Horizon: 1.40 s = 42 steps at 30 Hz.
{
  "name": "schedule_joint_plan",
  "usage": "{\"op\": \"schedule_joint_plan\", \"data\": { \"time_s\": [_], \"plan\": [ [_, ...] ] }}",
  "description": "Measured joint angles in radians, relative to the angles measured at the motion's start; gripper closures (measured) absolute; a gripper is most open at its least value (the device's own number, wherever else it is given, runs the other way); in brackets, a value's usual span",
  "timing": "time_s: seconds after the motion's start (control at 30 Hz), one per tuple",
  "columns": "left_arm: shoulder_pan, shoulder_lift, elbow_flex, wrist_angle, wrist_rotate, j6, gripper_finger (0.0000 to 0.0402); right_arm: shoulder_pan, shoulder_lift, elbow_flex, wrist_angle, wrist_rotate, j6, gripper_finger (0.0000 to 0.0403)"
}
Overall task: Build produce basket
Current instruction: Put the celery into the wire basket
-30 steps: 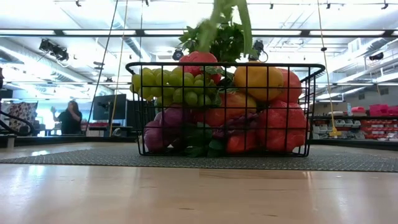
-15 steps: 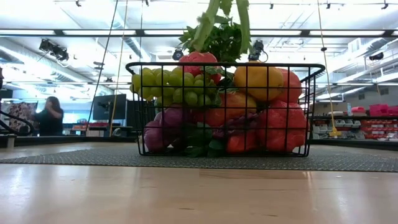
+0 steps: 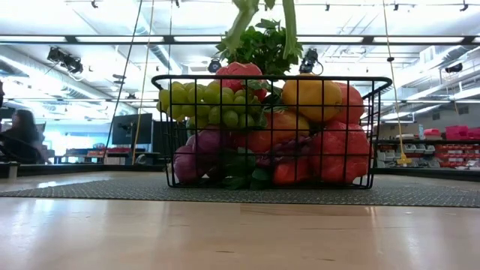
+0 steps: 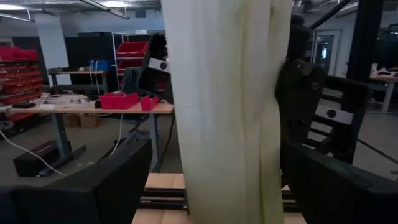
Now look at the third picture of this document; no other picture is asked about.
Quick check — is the red-orange mango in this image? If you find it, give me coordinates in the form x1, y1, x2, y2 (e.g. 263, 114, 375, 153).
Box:
235, 110, 311, 153

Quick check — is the green grape bunch with leaf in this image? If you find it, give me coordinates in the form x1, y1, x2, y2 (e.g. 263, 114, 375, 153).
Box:
156, 80, 284, 131

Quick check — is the yellow lemon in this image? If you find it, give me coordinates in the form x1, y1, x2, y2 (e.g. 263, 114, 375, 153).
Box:
280, 74, 343, 123

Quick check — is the orange bell pepper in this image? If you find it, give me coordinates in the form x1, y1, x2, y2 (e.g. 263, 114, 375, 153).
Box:
309, 120, 372, 185

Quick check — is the black wire basket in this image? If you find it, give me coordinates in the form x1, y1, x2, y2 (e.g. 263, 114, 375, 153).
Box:
151, 73, 394, 191

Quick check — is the orange fruit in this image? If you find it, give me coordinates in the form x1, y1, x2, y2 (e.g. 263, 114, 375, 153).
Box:
335, 82, 365, 125

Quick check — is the orange carrot with green top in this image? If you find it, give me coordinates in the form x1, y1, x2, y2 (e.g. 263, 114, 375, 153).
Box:
220, 148, 312, 190

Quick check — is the green potted plant, black pot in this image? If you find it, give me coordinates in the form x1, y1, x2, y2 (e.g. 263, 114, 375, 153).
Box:
215, 18, 304, 76

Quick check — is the black monitor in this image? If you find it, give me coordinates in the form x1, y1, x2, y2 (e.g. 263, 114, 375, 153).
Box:
111, 113, 154, 146

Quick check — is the grey woven placemat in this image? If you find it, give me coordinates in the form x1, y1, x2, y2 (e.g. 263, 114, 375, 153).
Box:
0, 174, 480, 209

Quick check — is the background work table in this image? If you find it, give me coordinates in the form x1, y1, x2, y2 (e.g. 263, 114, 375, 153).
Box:
55, 147, 153, 166

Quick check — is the storage shelf with small bins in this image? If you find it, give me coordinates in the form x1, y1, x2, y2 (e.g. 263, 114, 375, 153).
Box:
374, 125, 480, 170

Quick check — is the person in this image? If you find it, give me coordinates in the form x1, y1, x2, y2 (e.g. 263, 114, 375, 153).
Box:
0, 108, 48, 165

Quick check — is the large red plastic bin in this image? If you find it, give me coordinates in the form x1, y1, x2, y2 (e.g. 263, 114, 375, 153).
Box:
445, 125, 470, 141

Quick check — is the black ceiling camera with cable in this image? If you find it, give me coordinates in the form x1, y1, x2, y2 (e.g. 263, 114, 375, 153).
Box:
298, 47, 324, 75

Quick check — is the yellow hanging rope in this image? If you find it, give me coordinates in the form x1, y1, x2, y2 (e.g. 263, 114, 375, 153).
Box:
131, 0, 155, 165

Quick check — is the black hanging cable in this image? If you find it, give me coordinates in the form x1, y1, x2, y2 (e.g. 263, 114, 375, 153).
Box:
104, 0, 144, 151

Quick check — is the black metal rig frame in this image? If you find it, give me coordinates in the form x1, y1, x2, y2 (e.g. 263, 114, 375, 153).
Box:
0, 161, 480, 184

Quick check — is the yellow string with clamp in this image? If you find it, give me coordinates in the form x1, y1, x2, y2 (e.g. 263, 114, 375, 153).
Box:
381, 0, 413, 166

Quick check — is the black double ceiling camera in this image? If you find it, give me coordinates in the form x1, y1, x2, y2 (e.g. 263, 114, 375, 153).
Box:
46, 46, 84, 75

